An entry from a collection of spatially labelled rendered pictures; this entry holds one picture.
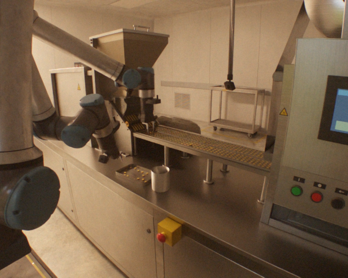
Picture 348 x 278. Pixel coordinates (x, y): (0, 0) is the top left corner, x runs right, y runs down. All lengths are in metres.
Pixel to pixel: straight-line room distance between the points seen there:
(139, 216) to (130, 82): 0.61
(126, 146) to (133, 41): 0.62
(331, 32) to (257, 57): 4.11
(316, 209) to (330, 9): 0.57
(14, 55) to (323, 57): 0.62
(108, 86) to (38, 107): 0.85
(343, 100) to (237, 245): 0.50
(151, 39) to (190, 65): 4.39
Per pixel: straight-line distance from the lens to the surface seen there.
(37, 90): 0.78
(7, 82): 0.52
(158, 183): 0.95
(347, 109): 0.51
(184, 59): 5.82
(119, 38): 1.22
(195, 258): 0.91
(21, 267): 1.50
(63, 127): 0.78
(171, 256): 1.01
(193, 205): 0.89
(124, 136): 1.36
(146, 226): 1.03
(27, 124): 0.54
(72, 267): 1.82
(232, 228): 0.80
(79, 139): 0.75
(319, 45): 0.52
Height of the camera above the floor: 1.32
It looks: 18 degrees down
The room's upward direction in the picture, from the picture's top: straight up
